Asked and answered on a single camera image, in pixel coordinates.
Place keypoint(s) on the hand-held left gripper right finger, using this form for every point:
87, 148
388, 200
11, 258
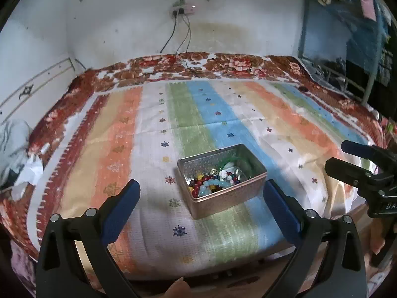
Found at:
280, 209

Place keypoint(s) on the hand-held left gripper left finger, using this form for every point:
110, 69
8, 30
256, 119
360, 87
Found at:
124, 206

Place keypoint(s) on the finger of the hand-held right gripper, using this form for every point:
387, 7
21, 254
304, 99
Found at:
356, 149
344, 168

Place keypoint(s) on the silver metal tin box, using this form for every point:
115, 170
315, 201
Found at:
229, 198

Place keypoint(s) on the white shell pendant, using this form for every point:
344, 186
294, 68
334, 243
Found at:
224, 172

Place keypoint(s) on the green jade bangle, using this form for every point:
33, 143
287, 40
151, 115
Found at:
231, 160

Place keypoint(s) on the person's left hand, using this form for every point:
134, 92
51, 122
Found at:
178, 288

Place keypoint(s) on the white crumpled paper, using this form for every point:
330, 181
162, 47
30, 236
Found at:
31, 169

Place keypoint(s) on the striped colourful blanket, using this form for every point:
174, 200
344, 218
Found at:
217, 115

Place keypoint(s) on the pink crumpled cloth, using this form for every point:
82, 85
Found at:
20, 267

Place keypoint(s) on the grey crumpled cloth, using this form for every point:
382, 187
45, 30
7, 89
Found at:
12, 149

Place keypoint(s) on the white headboard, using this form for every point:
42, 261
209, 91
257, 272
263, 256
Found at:
34, 83

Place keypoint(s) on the red floral bedsheet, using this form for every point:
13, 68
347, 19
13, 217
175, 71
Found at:
186, 65

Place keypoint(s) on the white wall socket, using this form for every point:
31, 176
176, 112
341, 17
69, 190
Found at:
183, 8

